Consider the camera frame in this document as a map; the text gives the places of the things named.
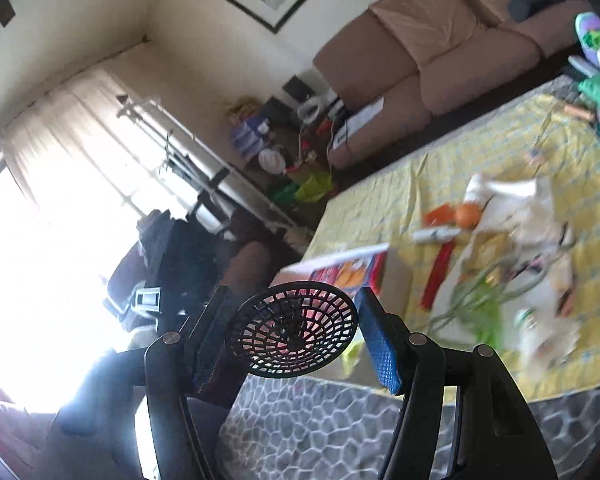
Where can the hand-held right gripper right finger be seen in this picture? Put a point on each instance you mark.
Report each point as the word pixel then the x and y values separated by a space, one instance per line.
pixel 380 345

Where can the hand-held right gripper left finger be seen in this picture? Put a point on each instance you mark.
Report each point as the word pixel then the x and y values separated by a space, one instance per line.
pixel 210 345

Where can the black mesh strainer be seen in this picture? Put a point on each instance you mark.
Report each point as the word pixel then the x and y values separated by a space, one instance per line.
pixel 290 330

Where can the grey pebble pattern desktop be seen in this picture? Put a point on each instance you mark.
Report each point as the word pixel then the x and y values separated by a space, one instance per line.
pixel 305 425

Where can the printed snack box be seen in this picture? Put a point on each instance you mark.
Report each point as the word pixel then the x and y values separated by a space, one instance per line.
pixel 350 270

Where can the red plastic stick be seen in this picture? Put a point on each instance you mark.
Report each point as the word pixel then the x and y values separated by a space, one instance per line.
pixel 437 275

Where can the white cardboard box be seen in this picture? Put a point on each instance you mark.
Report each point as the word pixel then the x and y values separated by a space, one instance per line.
pixel 455 290

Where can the dark chair with clothes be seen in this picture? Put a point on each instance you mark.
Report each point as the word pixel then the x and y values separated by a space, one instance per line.
pixel 180 255

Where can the white tube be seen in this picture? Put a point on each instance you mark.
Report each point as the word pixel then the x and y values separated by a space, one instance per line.
pixel 435 235

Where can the yellow checked tablecloth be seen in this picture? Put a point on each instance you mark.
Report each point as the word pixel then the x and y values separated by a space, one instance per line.
pixel 380 200

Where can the orange fruit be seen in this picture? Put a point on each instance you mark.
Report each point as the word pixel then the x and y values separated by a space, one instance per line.
pixel 467 216

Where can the metal clothes rack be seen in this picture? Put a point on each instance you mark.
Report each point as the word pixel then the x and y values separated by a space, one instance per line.
pixel 215 180

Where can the green plastic bag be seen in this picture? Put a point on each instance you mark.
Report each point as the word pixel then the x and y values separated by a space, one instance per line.
pixel 305 187

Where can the white cloth glove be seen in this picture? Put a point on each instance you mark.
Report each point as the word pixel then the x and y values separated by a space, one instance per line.
pixel 480 187

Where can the white kettle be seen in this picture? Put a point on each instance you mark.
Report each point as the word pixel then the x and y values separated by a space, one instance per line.
pixel 314 110

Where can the beige curtain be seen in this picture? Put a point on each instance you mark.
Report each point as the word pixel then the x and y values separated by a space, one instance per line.
pixel 80 120

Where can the brown sofa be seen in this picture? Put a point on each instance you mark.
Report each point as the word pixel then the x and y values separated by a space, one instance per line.
pixel 430 75

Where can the orange capped marker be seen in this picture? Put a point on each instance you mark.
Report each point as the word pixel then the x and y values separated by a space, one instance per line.
pixel 579 112

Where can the dark cushion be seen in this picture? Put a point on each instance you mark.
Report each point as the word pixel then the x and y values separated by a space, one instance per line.
pixel 530 2

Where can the purple teal plastic container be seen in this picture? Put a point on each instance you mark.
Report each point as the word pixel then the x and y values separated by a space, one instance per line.
pixel 597 40

